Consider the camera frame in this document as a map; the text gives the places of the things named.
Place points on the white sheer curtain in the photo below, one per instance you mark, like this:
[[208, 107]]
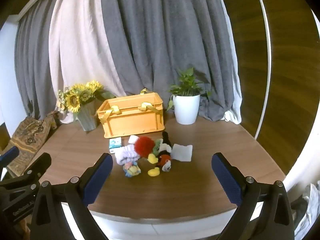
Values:
[[235, 92]]

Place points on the pale pink curtain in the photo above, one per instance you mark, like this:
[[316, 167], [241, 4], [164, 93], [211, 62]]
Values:
[[80, 42]]

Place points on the pink makeup sponge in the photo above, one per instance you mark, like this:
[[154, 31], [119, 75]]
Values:
[[133, 139]]

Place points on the small colourful plush toy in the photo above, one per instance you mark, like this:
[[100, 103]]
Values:
[[132, 170]]

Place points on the grey ribbed vase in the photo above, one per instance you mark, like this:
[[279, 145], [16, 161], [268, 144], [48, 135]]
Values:
[[87, 117]]

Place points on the orange plastic crate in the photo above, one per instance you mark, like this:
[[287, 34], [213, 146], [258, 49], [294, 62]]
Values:
[[132, 120]]

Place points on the grey curtain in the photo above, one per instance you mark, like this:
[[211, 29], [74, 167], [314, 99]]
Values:
[[170, 42], [32, 67]]

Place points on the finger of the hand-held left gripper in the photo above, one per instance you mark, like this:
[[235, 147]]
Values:
[[8, 153], [38, 163]]

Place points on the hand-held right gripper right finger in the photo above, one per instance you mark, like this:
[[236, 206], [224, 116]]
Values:
[[226, 177]]

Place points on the white cloth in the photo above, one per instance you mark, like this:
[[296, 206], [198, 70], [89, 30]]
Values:
[[182, 152]]

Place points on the white trim strip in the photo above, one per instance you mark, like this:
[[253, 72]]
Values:
[[267, 55]]

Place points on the small blue box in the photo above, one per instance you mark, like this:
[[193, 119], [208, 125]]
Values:
[[115, 145]]

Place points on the patterned brown cloth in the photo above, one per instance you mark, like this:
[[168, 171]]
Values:
[[27, 137]]

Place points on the black mouse plush toy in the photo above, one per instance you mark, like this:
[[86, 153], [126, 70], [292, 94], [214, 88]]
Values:
[[165, 151]]

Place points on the white plastic bag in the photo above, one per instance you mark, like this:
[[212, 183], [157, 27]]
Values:
[[310, 205]]

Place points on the sunflower bouquet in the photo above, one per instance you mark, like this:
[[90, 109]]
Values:
[[75, 98]]

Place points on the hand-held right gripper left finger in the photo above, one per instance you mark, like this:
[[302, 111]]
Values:
[[97, 177]]

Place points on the red fluffy plush flower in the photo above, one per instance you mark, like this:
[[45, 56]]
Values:
[[145, 147]]

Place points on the lavender fuzzy cloth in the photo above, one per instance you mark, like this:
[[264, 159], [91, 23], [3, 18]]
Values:
[[126, 153]]

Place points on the potted plant in white pot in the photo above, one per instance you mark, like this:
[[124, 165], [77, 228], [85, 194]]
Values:
[[186, 107]]

